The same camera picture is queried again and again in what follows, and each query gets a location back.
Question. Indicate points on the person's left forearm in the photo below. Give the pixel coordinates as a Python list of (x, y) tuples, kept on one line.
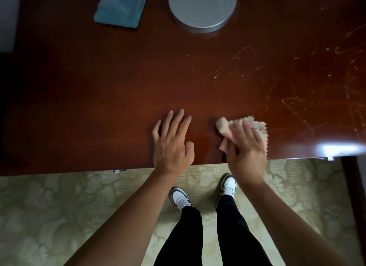
[(128, 223)]

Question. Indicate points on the white and black right shoe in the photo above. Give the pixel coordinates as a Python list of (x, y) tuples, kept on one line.
[(229, 185)]

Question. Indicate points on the blue folded cloth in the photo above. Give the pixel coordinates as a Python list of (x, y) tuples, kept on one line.
[(121, 7)]

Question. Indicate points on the person's right forearm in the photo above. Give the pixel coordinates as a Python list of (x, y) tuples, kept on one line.
[(288, 231)]

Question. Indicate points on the black trousers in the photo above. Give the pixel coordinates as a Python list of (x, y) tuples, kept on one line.
[(183, 240)]

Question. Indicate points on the person's right thumb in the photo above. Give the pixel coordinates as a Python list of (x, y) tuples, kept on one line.
[(231, 151)]

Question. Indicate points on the dark wooden table leg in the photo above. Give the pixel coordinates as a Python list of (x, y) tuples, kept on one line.
[(354, 194)]

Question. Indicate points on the white and black shoe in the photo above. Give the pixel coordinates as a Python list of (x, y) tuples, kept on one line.
[(180, 198), (229, 185)]

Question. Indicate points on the person's left thumb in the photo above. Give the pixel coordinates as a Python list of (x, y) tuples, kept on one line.
[(189, 150)]

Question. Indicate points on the person's left hand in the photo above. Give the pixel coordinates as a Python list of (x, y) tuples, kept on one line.
[(171, 151)]

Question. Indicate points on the person's left middle finger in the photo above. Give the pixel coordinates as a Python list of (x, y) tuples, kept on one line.
[(177, 122)]

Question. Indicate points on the pink cleaning cloth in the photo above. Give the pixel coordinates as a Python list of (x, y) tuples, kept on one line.
[(226, 127)]

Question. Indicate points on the round silver lamp base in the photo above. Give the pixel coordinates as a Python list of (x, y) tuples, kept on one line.
[(202, 8)]

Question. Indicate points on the white and black left shoe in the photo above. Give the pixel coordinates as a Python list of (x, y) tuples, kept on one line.
[(180, 198)]

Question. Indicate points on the person's left little finger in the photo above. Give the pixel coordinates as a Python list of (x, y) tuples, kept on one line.
[(156, 131)]

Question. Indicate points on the person's right hand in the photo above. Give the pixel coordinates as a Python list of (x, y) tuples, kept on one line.
[(248, 160)]

